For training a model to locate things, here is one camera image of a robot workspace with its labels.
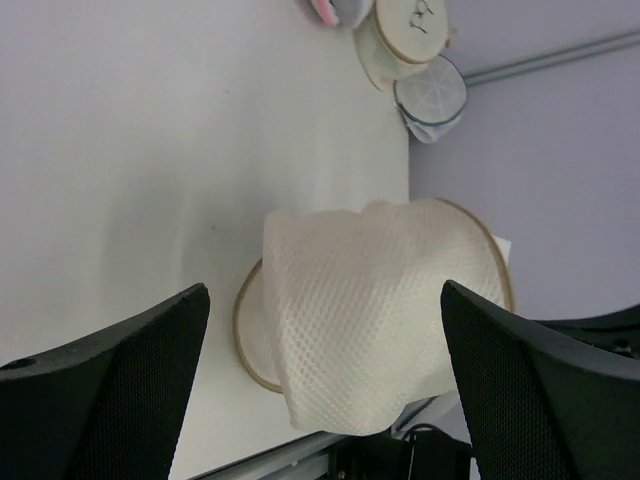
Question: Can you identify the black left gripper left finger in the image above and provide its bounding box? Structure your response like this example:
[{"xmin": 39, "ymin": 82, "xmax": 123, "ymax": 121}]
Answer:
[{"xmin": 1, "ymin": 283, "xmax": 209, "ymax": 479}]

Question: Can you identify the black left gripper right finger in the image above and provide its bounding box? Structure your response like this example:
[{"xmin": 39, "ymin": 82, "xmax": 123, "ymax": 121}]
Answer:
[{"xmin": 441, "ymin": 281, "xmax": 639, "ymax": 479}]

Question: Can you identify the cream mesh laundry bag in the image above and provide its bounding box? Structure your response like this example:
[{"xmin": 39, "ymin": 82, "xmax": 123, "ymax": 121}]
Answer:
[{"xmin": 232, "ymin": 199, "xmax": 515, "ymax": 436}]

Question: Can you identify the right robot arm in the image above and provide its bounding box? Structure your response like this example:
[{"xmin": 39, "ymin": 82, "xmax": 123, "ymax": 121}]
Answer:
[{"xmin": 536, "ymin": 305, "xmax": 640, "ymax": 360}]

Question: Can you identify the white blue-trimmed mesh bag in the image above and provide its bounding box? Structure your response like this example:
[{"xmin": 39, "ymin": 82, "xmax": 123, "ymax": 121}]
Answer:
[{"xmin": 393, "ymin": 55, "xmax": 469, "ymax": 144}]

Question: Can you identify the beige bag with bra logo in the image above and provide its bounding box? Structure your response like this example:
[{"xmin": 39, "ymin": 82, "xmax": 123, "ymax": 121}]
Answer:
[{"xmin": 354, "ymin": 0, "xmax": 450, "ymax": 91}]

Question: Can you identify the white mesh pink-trimmed bag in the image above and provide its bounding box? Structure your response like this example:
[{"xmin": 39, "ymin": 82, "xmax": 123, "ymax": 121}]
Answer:
[{"xmin": 309, "ymin": 0, "xmax": 374, "ymax": 29}]

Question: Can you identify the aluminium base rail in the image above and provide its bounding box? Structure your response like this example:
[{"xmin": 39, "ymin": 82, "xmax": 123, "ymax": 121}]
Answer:
[{"xmin": 197, "ymin": 423, "xmax": 475, "ymax": 479}]

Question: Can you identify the right corner aluminium post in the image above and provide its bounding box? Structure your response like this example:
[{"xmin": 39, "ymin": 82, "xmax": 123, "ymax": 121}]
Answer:
[{"xmin": 463, "ymin": 28, "xmax": 639, "ymax": 88}]

